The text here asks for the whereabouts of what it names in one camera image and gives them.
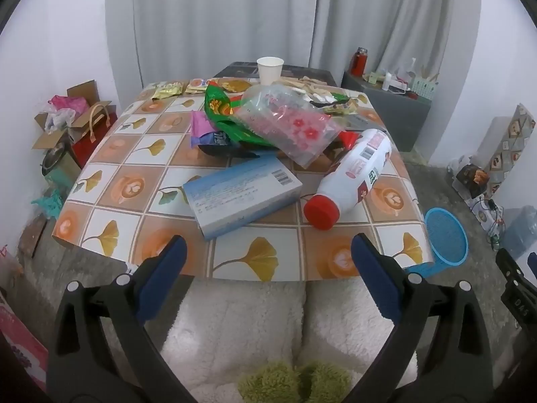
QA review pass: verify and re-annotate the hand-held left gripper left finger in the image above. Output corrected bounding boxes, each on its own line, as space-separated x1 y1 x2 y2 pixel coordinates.
45 235 198 403

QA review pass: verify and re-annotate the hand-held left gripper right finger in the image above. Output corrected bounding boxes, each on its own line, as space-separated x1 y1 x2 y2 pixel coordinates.
351 233 492 403

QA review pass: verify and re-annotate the blue plastic basket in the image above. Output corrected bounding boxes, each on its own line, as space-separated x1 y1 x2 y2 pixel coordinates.
405 208 469 275

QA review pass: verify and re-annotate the white bottle with red cap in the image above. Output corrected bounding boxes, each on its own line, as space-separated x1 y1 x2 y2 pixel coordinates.
303 128 393 231

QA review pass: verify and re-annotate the light blue cardboard box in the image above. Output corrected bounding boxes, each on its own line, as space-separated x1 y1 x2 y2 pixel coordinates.
182 156 303 241

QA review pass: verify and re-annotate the blue snack packet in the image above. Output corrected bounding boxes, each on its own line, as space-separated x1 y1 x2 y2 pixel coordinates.
198 130 236 148

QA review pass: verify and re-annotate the purple wrapper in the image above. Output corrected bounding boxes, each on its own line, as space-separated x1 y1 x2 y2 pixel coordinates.
190 110 216 148

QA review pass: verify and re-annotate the dark grey packet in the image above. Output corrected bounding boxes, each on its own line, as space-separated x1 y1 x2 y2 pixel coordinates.
336 113 387 133

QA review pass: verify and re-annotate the clear floral zip bag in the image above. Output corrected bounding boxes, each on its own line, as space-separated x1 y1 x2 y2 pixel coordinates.
233 84 342 166

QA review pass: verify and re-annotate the green snack bag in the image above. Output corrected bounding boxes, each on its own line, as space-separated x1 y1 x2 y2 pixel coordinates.
204 84 278 147

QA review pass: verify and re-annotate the large water jug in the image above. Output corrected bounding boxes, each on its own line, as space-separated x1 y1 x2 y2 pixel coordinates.
501 206 537 261

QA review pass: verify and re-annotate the table with patterned cloth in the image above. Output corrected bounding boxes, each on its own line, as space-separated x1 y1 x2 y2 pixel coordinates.
51 76 433 282

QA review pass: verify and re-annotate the brown board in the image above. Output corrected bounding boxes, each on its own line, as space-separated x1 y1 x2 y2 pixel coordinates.
19 214 49 257

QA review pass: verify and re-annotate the black snack box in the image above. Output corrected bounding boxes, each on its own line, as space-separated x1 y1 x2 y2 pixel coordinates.
455 164 489 198

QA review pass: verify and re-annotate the teal plastic item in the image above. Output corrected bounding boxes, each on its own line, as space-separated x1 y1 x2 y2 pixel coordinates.
30 189 63 219

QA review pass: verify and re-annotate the white plastic bag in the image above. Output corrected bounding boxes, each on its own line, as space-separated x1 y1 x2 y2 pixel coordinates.
44 109 76 131
447 155 475 177

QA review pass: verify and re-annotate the green fluffy patch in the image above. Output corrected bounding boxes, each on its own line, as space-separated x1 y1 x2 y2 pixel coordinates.
238 361 352 403

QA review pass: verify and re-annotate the green tin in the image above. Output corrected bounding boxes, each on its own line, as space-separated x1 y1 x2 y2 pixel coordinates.
41 140 82 187

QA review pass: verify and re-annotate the red gift bag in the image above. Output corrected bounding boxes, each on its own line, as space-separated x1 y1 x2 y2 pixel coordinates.
69 101 118 169

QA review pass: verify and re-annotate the pink printed box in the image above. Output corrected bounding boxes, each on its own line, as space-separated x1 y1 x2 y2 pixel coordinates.
0 294 49 391

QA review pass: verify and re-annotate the folded patterned cloth roll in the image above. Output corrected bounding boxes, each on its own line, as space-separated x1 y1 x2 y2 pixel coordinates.
476 103 537 202

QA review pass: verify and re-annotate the grey cabinet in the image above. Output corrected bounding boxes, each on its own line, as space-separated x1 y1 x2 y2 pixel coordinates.
341 69 433 152

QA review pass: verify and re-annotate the small green packet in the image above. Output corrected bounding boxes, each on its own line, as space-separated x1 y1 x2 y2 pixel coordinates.
323 94 359 115

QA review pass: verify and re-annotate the gold green packet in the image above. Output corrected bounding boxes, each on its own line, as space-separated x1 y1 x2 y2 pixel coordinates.
152 81 185 100

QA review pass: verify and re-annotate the light green utensil holder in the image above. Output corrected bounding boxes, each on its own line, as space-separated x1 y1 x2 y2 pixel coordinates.
409 67 439 100

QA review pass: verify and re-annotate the yellow packet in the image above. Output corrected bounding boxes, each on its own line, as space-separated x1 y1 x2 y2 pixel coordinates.
186 78 214 94

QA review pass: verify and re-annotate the pile of wooden cutlery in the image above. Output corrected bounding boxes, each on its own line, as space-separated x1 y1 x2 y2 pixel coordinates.
273 76 338 107

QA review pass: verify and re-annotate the pink plastic bag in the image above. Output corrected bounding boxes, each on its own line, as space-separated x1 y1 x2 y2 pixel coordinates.
49 95 87 112

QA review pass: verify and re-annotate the brown cardboard box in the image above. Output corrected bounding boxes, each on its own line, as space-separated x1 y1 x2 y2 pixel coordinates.
33 80 118 149

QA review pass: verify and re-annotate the brown cookie packet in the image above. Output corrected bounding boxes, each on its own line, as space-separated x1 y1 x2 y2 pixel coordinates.
217 78 254 95

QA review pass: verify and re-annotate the red thermos flask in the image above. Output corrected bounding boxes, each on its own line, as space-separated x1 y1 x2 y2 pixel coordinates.
351 47 370 77

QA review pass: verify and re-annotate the white paper cup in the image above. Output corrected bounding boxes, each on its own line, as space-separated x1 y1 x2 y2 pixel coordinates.
257 56 285 87

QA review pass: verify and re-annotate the grey curtain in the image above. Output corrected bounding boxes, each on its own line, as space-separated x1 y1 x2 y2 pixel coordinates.
105 0 483 156

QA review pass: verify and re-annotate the black cable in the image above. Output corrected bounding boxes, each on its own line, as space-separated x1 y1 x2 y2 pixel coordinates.
470 197 504 244

